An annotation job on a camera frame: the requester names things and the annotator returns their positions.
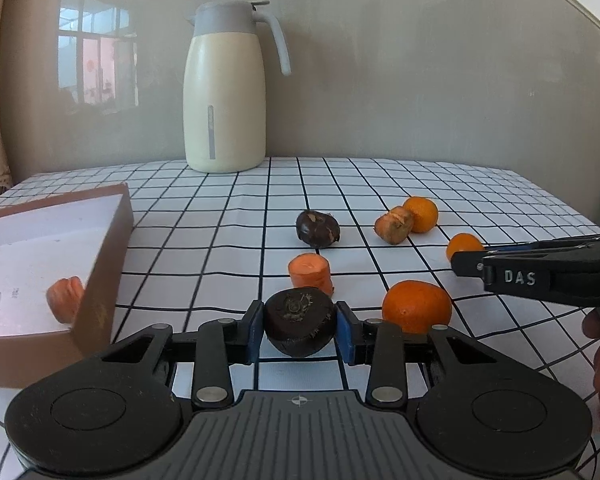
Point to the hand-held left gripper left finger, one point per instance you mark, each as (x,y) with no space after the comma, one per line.
(252,334)

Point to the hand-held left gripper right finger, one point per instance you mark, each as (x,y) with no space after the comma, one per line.
(344,336)

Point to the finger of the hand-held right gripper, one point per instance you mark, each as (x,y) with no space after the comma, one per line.
(555,246)
(467,264)

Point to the dark water chestnut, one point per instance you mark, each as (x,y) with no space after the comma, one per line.
(317,229)
(300,322)

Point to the small orange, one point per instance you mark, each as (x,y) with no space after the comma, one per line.
(424,214)
(462,245)

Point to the large orange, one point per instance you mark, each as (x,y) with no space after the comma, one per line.
(416,307)

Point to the orange carrot piece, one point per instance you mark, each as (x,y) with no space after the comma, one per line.
(310,272)
(65,300)

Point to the brownish carrot piece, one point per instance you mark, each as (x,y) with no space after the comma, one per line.
(393,226)

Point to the brown cardboard box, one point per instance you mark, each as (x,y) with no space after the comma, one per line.
(40,280)

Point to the white checked tablecloth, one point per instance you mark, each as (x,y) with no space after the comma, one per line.
(260,195)

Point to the cream thermos jug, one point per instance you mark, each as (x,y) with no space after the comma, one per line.
(224,90)

